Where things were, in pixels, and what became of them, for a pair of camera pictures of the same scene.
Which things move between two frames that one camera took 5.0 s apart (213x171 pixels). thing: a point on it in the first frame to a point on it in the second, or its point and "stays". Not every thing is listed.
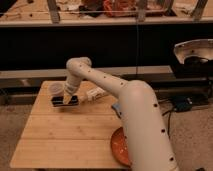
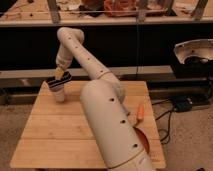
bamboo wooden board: (72, 136) stays
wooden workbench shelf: (50, 13) stays
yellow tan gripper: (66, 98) to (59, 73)
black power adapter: (182, 103) stays
